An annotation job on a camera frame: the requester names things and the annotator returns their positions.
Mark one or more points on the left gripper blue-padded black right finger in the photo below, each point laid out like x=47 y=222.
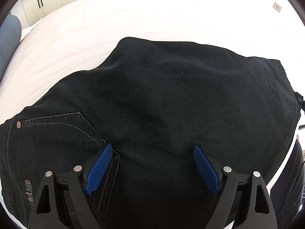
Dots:
x=243 y=200

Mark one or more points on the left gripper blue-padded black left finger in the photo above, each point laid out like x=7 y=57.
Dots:
x=57 y=193

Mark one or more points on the person's black trousers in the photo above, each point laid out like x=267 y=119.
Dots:
x=286 y=194

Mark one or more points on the wall socket near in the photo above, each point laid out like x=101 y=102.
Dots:
x=277 y=7

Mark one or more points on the white bed sheet mattress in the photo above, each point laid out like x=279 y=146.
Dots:
x=81 y=36

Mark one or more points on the black jeans pant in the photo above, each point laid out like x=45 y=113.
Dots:
x=153 y=102

